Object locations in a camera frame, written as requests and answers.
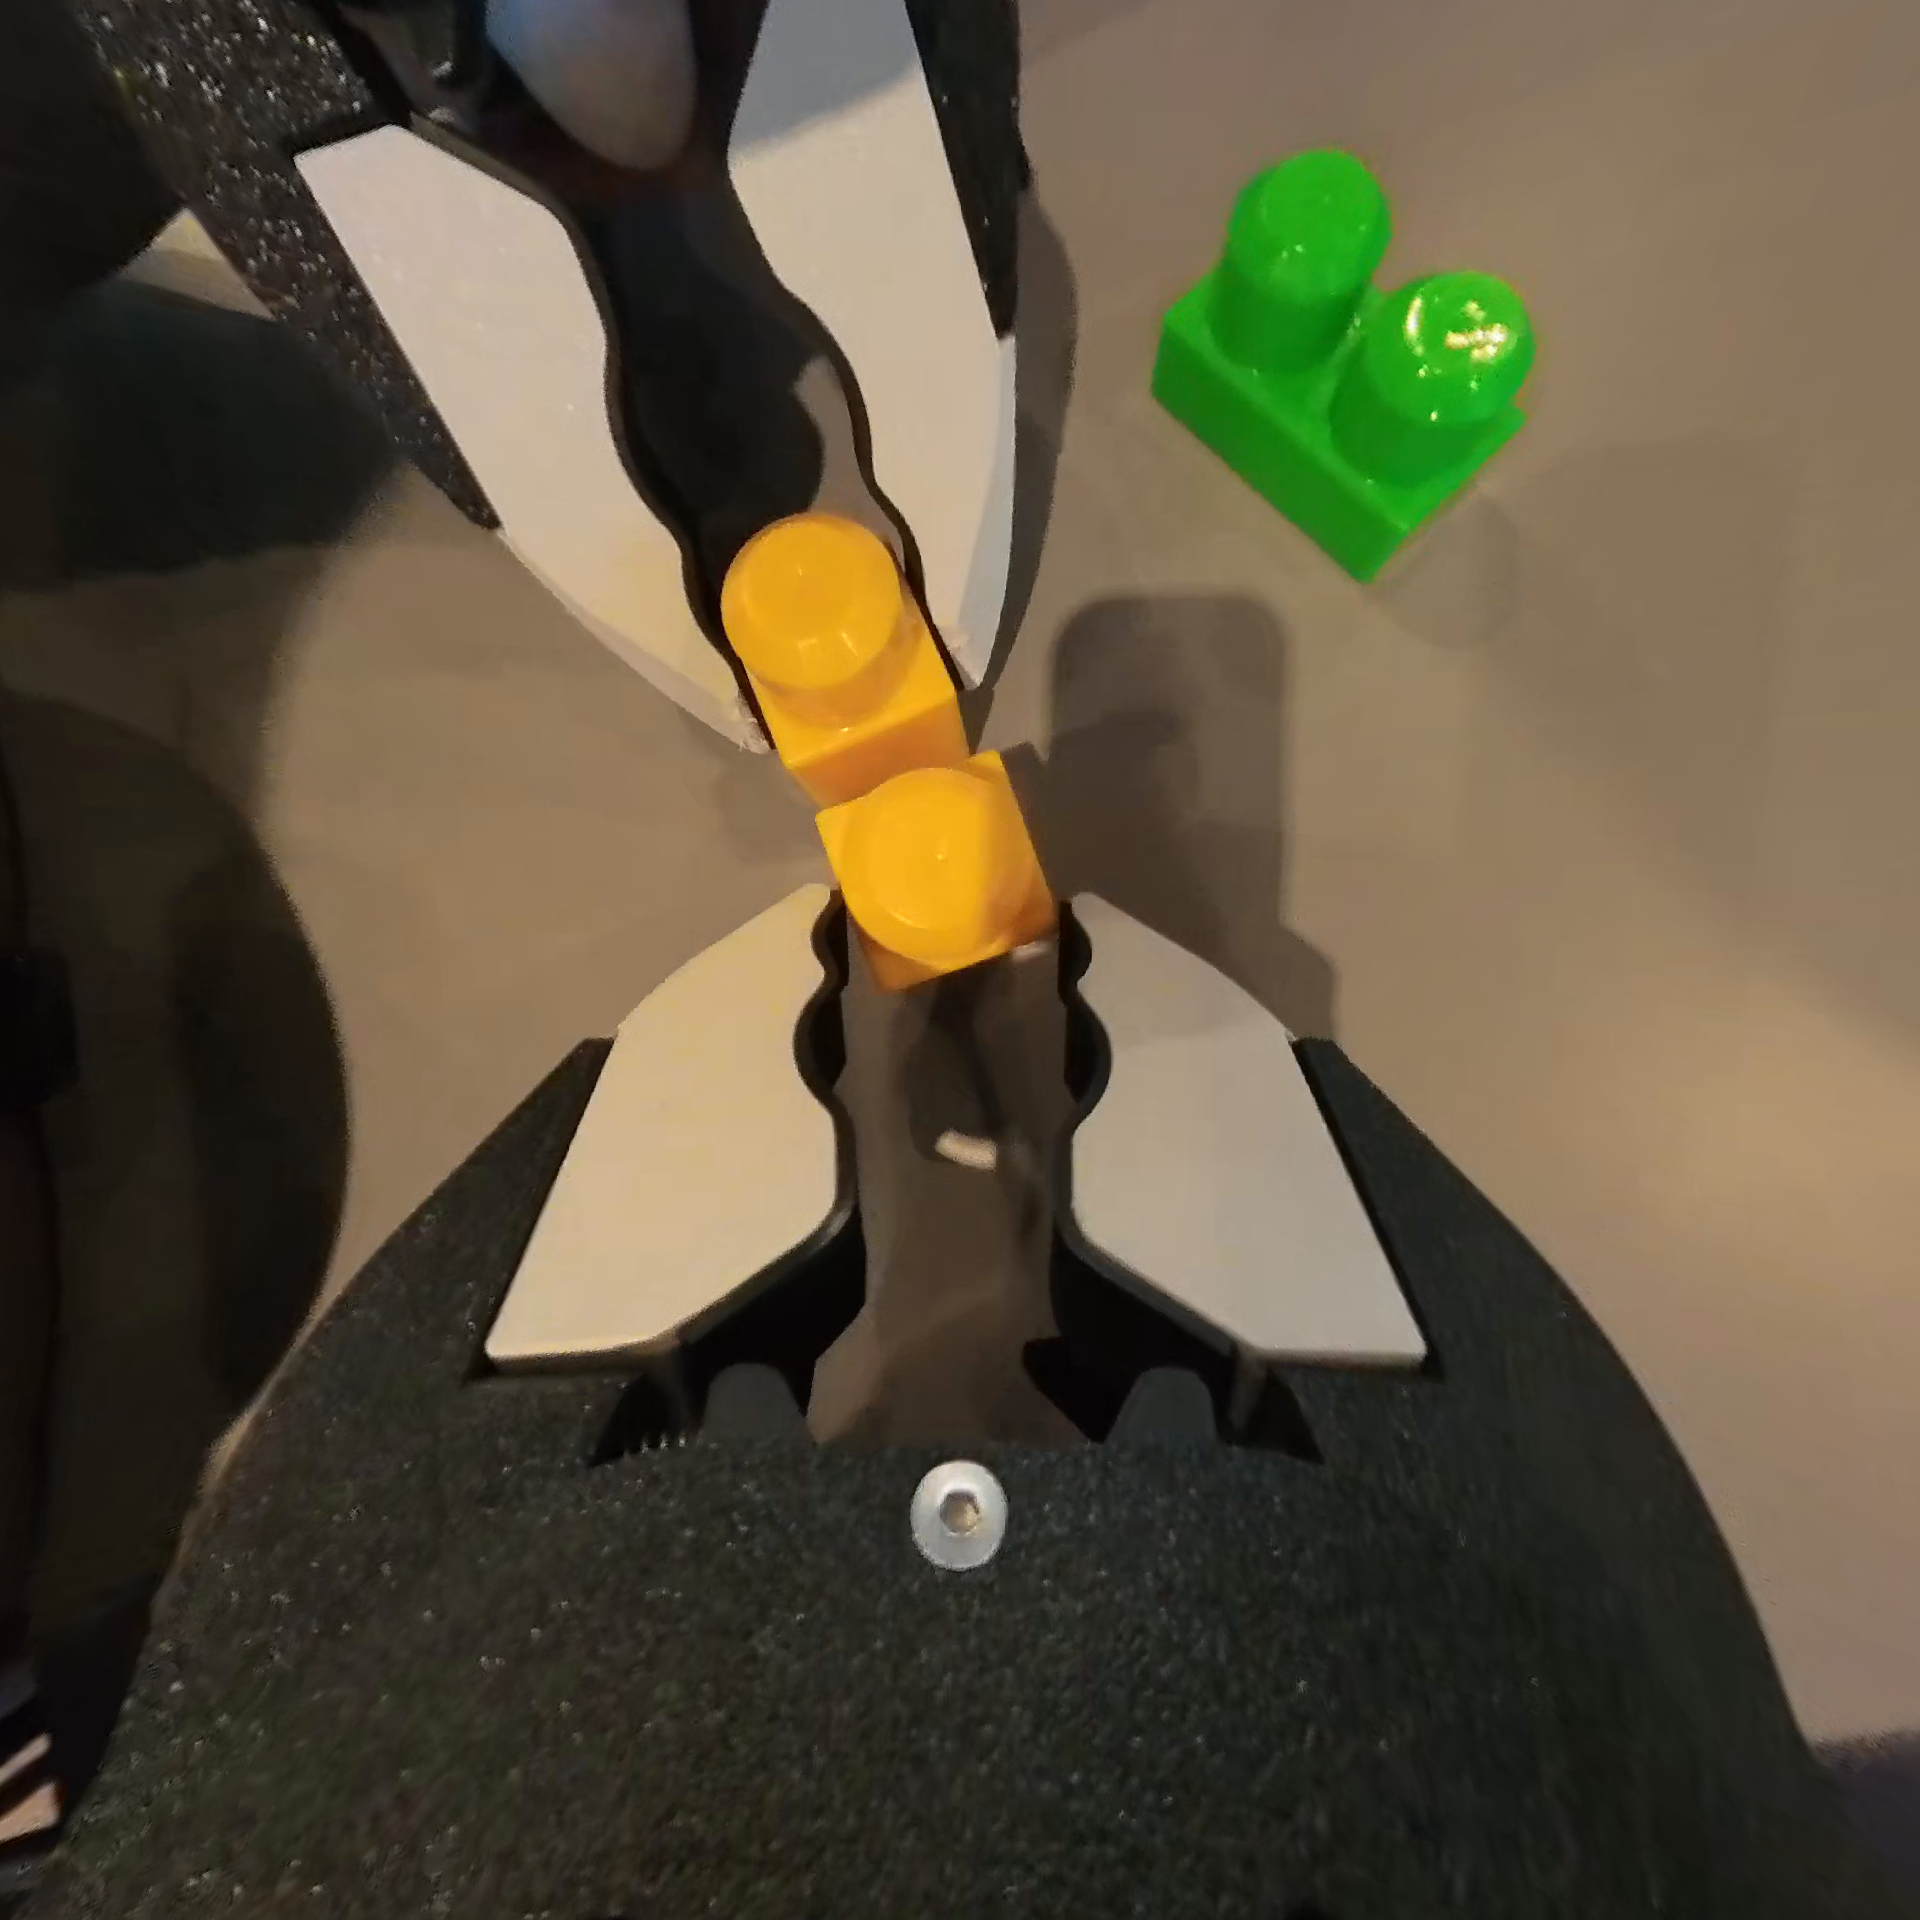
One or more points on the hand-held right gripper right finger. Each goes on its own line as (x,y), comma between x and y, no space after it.
(1215,1184)

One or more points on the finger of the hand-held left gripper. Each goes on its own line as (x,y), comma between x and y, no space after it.
(495,346)
(885,224)

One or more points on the green two-stud building block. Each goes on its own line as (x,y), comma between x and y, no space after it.
(1306,375)

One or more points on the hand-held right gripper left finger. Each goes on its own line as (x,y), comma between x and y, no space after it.
(675,1184)

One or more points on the yellow one-stud building block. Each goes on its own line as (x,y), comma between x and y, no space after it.
(932,869)
(819,615)

